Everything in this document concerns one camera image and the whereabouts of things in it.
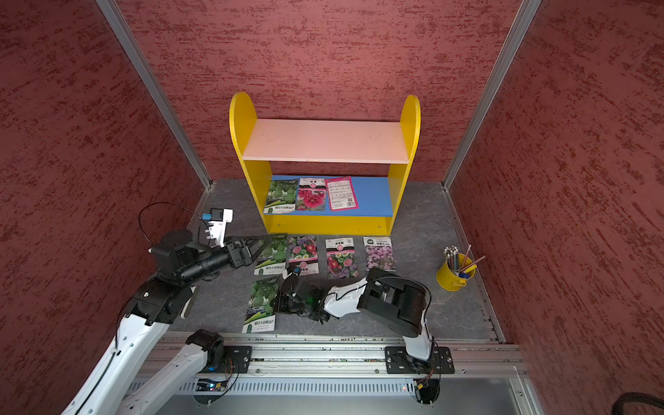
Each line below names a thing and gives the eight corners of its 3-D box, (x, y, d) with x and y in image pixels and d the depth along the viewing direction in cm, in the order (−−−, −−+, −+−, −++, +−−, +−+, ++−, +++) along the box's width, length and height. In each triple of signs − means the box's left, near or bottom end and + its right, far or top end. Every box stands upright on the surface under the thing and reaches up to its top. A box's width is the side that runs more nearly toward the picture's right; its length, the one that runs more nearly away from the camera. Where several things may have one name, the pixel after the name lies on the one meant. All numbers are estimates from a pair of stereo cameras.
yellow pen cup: (438, 293, 90) (452, 278, 79) (433, 270, 95) (444, 253, 85) (464, 293, 90) (481, 278, 79) (457, 270, 95) (471, 253, 85)
